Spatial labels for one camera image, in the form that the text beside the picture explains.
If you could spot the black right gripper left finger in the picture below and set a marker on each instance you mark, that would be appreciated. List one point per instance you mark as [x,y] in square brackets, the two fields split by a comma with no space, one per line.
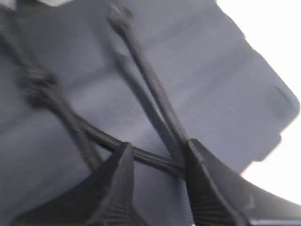
[105,198]

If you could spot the black plastic carry case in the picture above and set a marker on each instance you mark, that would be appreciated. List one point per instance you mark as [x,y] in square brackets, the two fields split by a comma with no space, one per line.
[41,90]

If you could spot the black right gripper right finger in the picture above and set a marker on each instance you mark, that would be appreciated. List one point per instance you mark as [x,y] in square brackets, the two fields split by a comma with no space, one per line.
[221,197]

